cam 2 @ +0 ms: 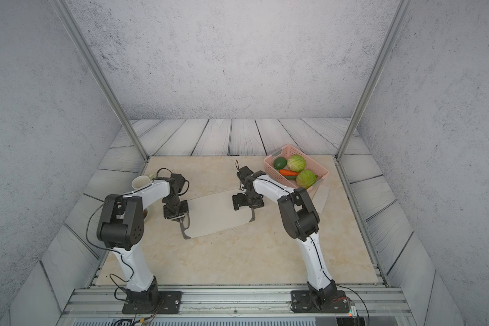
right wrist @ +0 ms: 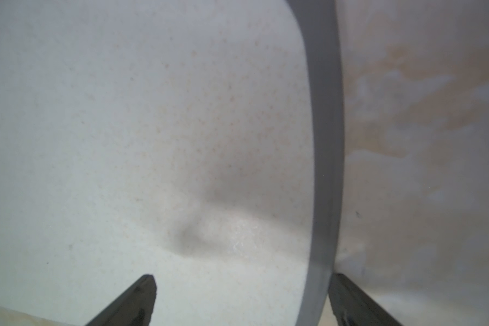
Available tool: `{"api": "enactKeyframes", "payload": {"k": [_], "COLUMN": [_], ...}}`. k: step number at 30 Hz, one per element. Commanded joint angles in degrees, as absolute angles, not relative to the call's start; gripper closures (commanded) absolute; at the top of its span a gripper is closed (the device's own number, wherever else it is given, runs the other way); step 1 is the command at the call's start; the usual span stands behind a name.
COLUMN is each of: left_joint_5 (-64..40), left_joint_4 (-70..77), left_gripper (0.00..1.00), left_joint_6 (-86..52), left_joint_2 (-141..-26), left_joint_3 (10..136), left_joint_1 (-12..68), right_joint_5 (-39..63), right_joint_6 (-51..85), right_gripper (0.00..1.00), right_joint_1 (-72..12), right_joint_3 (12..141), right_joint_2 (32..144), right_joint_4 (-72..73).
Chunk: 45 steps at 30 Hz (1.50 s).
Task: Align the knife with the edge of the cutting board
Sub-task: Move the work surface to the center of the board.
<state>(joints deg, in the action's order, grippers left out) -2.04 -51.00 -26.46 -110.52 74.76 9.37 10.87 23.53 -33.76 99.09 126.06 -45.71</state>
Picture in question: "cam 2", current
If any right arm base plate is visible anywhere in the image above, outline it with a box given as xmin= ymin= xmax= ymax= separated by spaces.
xmin=290 ymin=290 xmax=352 ymax=315

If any orange carrot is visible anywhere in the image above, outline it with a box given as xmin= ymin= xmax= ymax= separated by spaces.
xmin=278 ymin=169 xmax=299 ymax=179

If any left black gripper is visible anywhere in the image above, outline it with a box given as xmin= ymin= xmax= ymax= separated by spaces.
xmin=164 ymin=196 xmax=191 ymax=221

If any right aluminium frame post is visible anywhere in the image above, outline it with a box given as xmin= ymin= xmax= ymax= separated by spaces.
xmin=336 ymin=0 xmax=412 ymax=161

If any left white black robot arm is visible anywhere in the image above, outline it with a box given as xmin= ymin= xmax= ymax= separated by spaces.
xmin=96 ymin=173 xmax=190 ymax=293

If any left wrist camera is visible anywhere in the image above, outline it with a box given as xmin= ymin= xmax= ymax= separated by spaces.
xmin=169 ymin=173 xmax=190 ymax=196

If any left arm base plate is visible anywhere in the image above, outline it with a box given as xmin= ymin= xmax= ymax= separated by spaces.
xmin=122 ymin=291 xmax=183 ymax=315

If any dark green avocado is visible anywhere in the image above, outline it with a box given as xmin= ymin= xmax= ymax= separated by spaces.
xmin=273 ymin=156 xmax=287 ymax=170

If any aluminium frame post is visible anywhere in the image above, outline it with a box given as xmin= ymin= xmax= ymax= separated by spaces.
xmin=50 ymin=0 xmax=150 ymax=162
xmin=336 ymin=0 xmax=412 ymax=161

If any green cabbage front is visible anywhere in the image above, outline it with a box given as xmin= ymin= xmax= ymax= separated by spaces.
xmin=296 ymin=170 xmax=317 ymax=189

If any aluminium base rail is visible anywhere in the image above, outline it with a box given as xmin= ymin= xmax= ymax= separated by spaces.
xmin=58 ymin=284 xmax=416 ymax=325

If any pink plastic basket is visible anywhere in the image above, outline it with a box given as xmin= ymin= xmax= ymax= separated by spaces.
xmin=264 ymin=144 xmax=330 ymax=198

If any left aluminium frame post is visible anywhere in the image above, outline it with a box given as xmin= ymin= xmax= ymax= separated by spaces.
xmin=50 ymin=0 xmax=150 ymax=162

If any green cabbage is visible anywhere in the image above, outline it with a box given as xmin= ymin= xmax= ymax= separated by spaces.
xmin=286 ymin=155 xmax=306 ymax=173
xmin=296 ymin=170 xmax=317 ymax=189

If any green cabbage rear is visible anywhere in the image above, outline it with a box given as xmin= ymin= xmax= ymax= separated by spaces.
xmin=286 ymin=155 xmax=306 ymax=173

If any light green mug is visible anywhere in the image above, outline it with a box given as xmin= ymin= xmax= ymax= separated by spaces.
xmin=131 ymin=175 xmax=152 ymax=190

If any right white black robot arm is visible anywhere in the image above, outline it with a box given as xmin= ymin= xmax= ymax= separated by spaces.
xmin=232 ymin=166 xmax=338 ymax=306

